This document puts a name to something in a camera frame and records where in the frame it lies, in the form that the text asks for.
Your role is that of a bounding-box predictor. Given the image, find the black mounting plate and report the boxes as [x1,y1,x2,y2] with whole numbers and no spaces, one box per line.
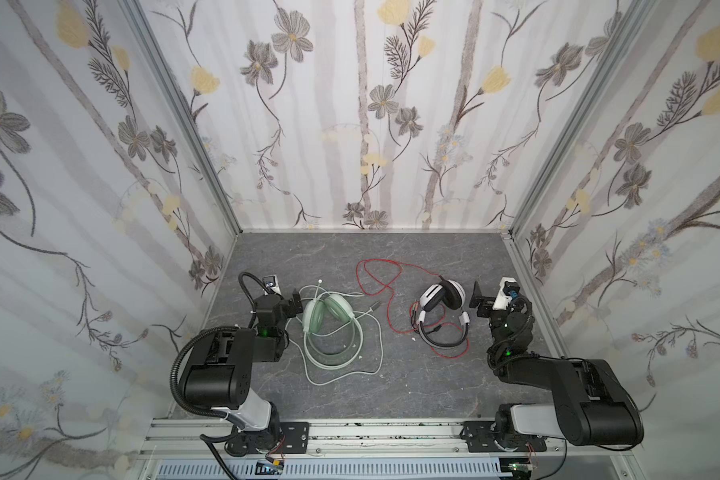
[459,420,499,453]
[277,422,310,455]

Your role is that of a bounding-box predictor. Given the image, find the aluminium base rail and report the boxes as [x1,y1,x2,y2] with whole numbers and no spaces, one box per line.
[137,416,637,463]

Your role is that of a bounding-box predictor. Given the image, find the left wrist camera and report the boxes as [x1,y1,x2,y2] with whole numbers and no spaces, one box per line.
[262,275,282,296]

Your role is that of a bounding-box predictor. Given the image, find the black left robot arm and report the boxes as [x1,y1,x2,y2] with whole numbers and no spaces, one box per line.
[169,272,303,459]

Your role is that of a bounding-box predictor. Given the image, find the white slotted cable duct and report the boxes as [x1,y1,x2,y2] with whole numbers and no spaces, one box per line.
[155,458,511,480]

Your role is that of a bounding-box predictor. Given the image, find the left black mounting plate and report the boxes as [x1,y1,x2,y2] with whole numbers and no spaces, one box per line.
[277,422,310,455]

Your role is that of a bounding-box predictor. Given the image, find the black white headphones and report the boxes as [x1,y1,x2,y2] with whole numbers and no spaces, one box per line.
[410,276,471,350]

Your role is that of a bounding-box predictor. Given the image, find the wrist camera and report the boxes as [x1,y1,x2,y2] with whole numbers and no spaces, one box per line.
[262,275,282,296]
[493,277,521,310]

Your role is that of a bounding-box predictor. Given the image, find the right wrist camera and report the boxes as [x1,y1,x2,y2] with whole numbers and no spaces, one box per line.
[493,277,521,310]

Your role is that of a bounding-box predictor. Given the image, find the red headphone cable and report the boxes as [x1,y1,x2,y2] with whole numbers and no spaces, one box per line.
[355,258,472,360]

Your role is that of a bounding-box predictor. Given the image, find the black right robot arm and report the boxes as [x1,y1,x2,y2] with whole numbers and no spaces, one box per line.
[469,277,644,451]

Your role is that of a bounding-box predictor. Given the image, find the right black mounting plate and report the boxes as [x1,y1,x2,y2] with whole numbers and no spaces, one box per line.
[459,420,499,453]

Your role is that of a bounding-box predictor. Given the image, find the white green headphone cable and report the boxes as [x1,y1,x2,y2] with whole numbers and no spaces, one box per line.
[284,278,385,387]

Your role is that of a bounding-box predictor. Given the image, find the green white headphones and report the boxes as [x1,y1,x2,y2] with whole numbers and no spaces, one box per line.
[302,292,364,371]

